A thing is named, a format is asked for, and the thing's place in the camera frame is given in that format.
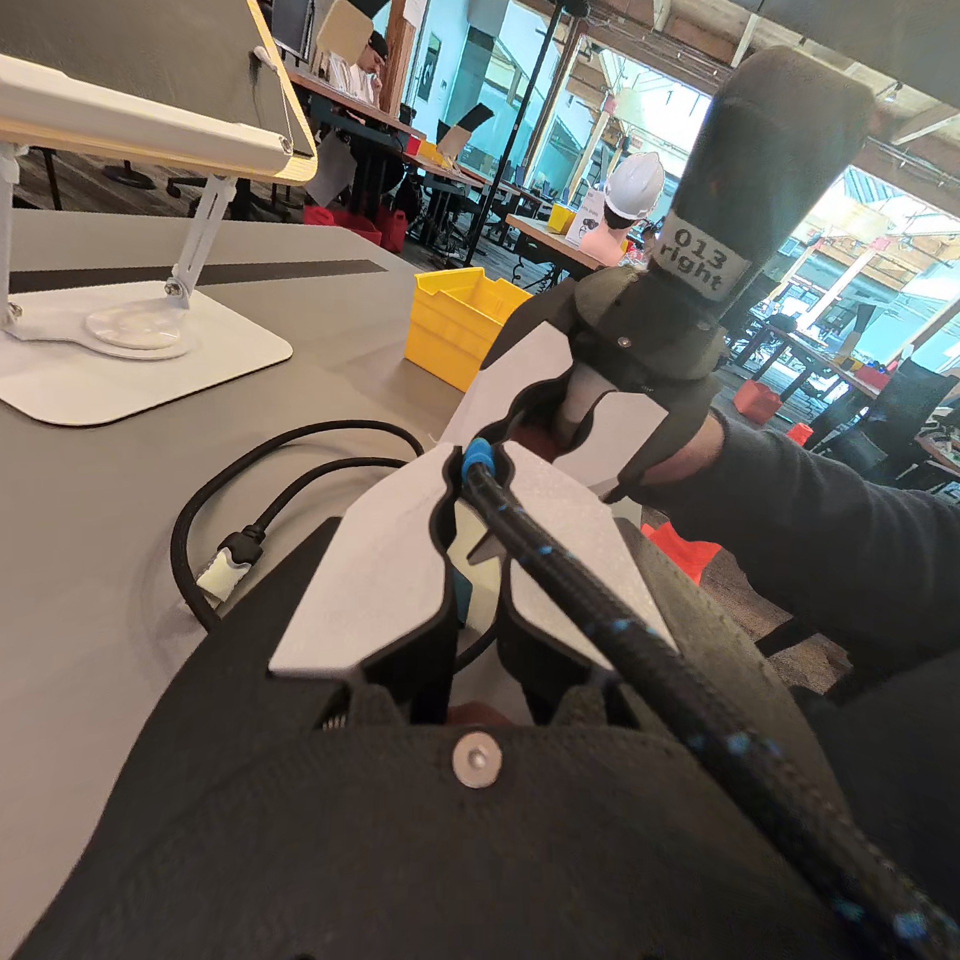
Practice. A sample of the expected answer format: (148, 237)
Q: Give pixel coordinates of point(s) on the long wooden desk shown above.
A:
(337, 97)

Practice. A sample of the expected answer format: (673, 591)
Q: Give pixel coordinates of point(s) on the yellow plastic bin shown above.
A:
(450, 330)

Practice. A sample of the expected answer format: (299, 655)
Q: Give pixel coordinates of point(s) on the black pole stand round base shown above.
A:
(511, 142)

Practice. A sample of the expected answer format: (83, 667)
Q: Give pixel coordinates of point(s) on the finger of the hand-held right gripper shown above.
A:
(622, 442)
(510, 367)

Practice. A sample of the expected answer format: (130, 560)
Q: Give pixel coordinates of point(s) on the orange traffic cone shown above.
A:
(682, 551)

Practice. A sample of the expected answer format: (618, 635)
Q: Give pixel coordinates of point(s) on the person's right hand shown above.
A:
(682, 454)

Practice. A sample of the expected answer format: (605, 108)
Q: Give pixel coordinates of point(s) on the red storage tote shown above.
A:
(391, 229)
(345, 223)

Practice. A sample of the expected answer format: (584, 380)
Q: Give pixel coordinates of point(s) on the wood-rimmed black board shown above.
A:
(150, 60)

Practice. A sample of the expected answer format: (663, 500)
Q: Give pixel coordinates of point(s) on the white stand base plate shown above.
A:
(150, 375)

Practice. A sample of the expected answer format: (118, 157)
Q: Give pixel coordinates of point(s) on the red plastic box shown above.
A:
(757, 403)

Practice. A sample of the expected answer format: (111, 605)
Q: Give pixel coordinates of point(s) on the white hard hat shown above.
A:
(634, 184)

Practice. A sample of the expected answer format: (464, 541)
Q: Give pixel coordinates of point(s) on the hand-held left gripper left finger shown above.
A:
(360, 592)

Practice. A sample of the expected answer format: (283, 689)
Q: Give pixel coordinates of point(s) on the mannequin head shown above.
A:
(607, 244)

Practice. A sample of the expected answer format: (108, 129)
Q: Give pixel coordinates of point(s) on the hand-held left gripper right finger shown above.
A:
(585, 540)

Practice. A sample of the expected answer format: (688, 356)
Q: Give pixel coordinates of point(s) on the person's right forearm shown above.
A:
(825, 540)

